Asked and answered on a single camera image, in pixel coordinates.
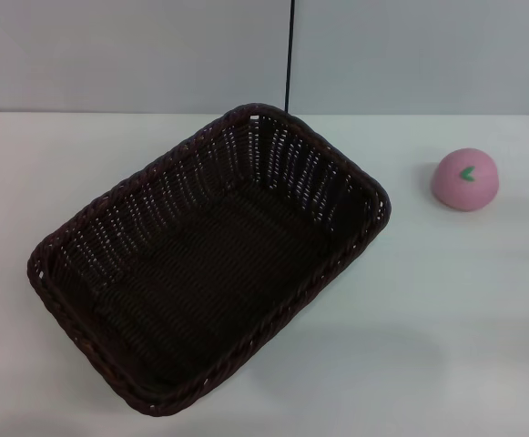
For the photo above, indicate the dark brown woven basket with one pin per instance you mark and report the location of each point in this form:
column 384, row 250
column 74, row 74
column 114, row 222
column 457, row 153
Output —
column 209, row 282

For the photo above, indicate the pink peach toy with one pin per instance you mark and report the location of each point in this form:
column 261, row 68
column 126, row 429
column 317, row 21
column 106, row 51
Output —
column 466, row 191

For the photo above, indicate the black vertical pole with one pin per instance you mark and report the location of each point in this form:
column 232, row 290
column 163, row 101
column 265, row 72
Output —
column 290, row 54

